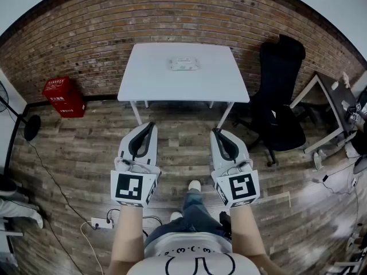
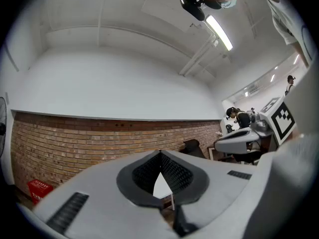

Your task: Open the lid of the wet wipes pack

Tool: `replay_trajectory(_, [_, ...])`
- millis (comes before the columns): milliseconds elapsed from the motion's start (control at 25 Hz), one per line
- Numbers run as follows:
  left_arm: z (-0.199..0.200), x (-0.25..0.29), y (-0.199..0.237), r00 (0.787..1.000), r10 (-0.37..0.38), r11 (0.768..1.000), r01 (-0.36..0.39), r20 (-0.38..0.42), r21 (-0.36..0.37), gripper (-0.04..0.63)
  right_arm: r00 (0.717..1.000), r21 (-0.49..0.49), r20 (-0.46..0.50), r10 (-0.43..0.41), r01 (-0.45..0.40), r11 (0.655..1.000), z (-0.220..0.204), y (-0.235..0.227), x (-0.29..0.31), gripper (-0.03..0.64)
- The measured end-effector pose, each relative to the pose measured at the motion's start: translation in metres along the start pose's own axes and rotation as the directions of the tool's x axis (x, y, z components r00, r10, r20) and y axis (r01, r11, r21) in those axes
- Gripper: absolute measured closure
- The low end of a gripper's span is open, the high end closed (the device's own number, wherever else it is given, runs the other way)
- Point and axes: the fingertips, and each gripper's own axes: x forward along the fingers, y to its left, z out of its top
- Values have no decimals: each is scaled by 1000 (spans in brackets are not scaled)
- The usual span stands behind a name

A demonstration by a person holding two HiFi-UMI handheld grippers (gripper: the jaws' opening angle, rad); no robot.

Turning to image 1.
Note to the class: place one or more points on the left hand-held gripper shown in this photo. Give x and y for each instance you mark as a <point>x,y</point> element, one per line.
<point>134,182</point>

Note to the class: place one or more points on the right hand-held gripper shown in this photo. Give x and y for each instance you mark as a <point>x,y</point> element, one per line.
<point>239,185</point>

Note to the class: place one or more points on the white packet with green print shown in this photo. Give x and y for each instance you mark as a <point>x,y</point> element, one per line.
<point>183,64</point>

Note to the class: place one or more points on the person's right forearm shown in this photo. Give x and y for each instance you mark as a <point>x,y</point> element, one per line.
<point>248,233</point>

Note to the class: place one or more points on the person's left forearm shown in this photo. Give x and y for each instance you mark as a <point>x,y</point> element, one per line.
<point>127,239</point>

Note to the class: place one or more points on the person's white shoe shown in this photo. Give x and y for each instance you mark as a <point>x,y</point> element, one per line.
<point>176,216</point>
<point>317,159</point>
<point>194,185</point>

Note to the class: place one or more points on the white table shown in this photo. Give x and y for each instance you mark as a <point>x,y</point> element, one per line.
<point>183,82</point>

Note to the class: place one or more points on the black waist device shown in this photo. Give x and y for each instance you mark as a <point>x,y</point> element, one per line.
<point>226,225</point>

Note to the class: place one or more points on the person's blue jeans legs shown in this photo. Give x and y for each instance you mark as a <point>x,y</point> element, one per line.
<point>195,219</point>

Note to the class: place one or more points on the black office chair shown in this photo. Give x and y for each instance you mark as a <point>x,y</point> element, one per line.
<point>279,90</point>

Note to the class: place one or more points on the white power strip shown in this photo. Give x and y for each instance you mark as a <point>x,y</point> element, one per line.
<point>102,223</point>

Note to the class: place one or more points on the red metal box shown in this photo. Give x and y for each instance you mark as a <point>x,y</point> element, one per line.
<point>64,96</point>

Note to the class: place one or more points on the black floor fan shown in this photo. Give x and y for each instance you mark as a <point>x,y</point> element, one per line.
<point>32,127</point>

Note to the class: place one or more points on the person's white printed shirt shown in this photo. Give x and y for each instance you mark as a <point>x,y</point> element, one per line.
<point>189,256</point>

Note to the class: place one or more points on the dark desk with white frame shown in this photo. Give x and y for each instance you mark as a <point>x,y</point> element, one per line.
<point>335,102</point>

